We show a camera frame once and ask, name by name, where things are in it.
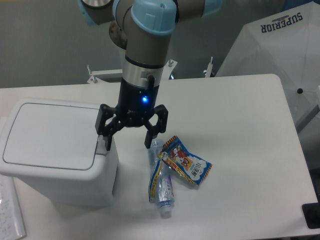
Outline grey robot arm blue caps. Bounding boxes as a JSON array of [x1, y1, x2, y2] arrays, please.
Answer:
[[78, 0, 223, 151]]

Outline white pedestal base frame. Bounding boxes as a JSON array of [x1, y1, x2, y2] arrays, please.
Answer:
[[86, 56, 215, 85]]

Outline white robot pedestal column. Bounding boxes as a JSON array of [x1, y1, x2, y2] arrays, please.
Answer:
[[108, 20, 128, 71]]

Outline blue snack wrapper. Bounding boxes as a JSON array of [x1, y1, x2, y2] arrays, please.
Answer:
[[158, 135, 213, 186]]

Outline black object at table edge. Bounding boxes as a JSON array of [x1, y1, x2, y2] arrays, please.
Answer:
[[302, 202, 320, 229]]

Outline white push-lid trash can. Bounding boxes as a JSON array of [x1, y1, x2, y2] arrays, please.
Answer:
[[0, 98, 119, 207]]

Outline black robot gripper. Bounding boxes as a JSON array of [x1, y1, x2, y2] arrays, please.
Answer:
[[95, 81, 169, 151]]

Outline white umbrella with text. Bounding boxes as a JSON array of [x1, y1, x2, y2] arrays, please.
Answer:
[[216, 1, 320, 132]]

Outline crushed clear plastic bottle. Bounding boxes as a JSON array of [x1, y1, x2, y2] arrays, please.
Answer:
[[147, 139, 175, 219]]

